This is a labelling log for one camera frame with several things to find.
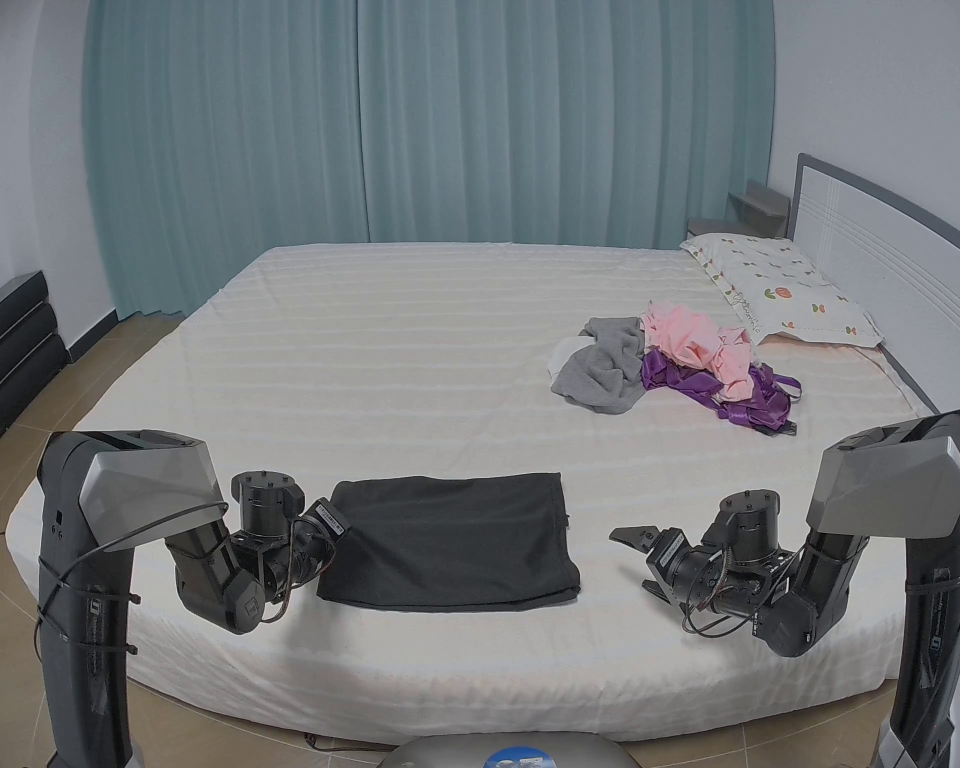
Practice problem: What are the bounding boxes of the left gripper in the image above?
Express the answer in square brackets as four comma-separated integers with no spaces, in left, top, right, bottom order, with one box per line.
[288,497,353,586]

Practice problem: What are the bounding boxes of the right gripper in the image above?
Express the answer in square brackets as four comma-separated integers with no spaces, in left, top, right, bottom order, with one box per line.
[609,526,722,609]

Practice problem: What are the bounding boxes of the black T-shirt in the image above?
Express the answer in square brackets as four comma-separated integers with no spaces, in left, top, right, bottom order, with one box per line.
[316,472,583,611]

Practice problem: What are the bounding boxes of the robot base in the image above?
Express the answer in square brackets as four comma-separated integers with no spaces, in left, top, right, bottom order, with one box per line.
[375,732,625,768]

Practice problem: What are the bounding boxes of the bed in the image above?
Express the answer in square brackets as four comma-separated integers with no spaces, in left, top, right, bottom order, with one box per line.
[3,153,960,751]

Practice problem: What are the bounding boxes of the purple garment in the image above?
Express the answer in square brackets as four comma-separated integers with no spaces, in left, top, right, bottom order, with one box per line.
[641,346,802,437]

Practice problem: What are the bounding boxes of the grey garment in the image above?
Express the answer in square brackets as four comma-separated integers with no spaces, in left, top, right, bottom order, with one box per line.
[551,316,648,416]

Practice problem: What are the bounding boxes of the white garment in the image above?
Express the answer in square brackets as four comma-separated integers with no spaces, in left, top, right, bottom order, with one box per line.
[546,337,594,381]

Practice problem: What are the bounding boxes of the pink garment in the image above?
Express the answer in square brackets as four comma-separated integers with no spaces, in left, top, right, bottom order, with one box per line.
[641,302,756,403]

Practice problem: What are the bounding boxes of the white printed pillow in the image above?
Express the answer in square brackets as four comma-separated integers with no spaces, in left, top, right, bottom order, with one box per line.
[681,232,885,351]

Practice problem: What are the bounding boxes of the black chest of drawers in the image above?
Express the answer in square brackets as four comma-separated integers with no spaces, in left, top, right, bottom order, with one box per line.
[0,271,70,438]

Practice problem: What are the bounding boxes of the grey bedside table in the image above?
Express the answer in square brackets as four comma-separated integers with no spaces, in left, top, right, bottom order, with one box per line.
[686,180,793,242]

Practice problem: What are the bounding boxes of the blue-green curtain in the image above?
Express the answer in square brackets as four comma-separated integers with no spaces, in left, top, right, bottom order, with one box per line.
[358,0,778,250]
[82,0,369,321]

